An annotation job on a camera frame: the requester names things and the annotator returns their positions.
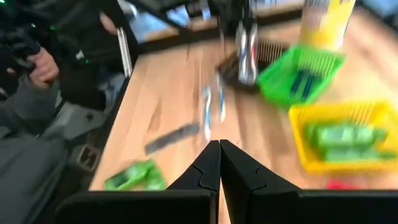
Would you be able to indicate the Lysol wipes canister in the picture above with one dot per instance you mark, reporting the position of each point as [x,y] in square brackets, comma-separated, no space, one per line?
[326,28]

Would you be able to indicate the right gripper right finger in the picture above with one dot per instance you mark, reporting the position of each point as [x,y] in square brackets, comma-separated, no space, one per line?
[280,205]

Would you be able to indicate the silver aluminium extrusion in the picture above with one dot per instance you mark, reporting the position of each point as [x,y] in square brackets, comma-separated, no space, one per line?
[124,53]

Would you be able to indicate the bagged black comb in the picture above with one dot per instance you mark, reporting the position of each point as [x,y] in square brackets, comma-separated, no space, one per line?
[172,137]

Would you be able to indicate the green plastic basket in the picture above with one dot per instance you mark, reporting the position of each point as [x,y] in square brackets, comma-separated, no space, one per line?
[280,84]

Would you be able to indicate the person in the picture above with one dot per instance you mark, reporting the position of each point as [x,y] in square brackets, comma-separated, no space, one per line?
[77,77]

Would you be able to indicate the pinkish red plastic basket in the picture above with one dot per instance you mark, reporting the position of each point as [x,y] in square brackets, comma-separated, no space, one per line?
[339,185]

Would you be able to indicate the black plastic basket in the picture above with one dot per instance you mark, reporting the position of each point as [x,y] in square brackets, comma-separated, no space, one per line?
[228,71]

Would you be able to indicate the packaged toothbrushes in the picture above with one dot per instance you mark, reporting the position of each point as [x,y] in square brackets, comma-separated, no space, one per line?
[206,112]

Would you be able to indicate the person's hand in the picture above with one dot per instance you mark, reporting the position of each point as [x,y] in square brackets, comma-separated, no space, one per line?
[107,23]
[43,70]

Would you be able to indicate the yellow plastic basket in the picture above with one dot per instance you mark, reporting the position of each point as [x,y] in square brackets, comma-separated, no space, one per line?
[298,146]

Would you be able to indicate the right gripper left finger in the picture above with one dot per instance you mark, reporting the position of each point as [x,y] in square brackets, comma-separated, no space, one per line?
[186,202]

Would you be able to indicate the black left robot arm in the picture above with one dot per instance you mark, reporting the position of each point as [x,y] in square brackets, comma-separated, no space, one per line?
[233,12]

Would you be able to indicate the table-level camera box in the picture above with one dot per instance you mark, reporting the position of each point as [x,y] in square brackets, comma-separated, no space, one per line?
[88,157]

